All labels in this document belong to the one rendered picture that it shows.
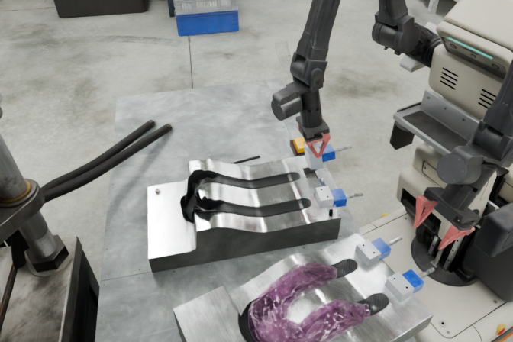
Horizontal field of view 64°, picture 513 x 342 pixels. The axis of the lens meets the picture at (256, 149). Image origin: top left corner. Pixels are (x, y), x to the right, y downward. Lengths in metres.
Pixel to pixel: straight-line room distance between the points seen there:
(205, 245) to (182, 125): 0.63
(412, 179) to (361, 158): 1.31
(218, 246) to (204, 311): 0.21
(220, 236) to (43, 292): 0.47
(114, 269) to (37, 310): 0.19
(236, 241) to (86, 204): 1.58
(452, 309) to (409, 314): 0.76
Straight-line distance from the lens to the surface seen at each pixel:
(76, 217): 2.50
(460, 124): 1.21
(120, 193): 1.36
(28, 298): 1.23
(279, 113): 1.03
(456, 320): 1.77
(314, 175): 1.26
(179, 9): 4.15
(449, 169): 0.85
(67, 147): 3.01
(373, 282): 1.05
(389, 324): 1.01
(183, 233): 1.12
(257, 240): 1.09
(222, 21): 4.22
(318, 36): 1.00
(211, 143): 1.48
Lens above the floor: 1.72
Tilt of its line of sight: 40 degrees down
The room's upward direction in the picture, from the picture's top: 1 degrees counter-clockwise
